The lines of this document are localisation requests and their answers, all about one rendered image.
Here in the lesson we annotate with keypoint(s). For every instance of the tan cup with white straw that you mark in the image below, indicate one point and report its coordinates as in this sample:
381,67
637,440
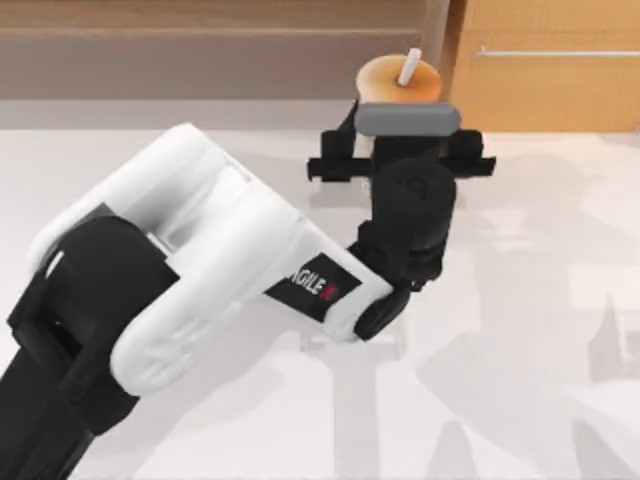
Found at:
385,80

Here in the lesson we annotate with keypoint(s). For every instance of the pale grey rounded box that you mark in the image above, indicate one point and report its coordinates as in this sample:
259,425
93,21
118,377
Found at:
407,119

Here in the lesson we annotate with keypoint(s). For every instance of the light wooden cupboard door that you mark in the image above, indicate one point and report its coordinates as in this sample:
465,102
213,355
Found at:
550,95

